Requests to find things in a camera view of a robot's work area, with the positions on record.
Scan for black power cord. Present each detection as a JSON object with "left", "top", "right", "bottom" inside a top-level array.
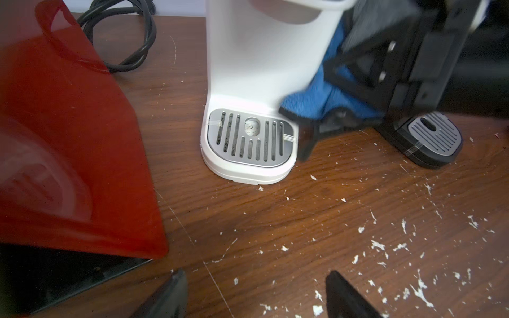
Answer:
[{"left": 76, "top": 0, "right": 158, "bottom": 74}]

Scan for grey blue microfiber cloth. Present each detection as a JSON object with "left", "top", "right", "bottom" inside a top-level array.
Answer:
[{"left": 278, "top": 0, "right": 422, "bottom": 163}]

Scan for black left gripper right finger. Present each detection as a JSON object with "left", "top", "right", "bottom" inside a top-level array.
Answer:
[{"left": 326, "top": 270, "right": 383, "bottom": 318}]

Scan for red coffee machine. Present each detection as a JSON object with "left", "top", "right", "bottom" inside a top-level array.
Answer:
[{"left": 1, "top": 1, "right": 168, "bottom": 317}]

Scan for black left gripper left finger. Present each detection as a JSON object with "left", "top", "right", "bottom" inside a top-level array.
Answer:
[{"left": 131, "top": 269, "right": 188, "bottom": 318}]

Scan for black coffee machine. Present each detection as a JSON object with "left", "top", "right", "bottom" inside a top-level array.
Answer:
[{"left": 376, "top": 1, "right": 508, "bottom": 169}]

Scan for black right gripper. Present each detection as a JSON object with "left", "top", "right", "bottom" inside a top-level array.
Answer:
[{"left": 323, "top": 1, "right": 489, "bottom": 115}]

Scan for white coffee machine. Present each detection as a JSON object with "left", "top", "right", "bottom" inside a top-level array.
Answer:
[{"left": 200, "top": 1, "right": 355, "bottom": 185}]

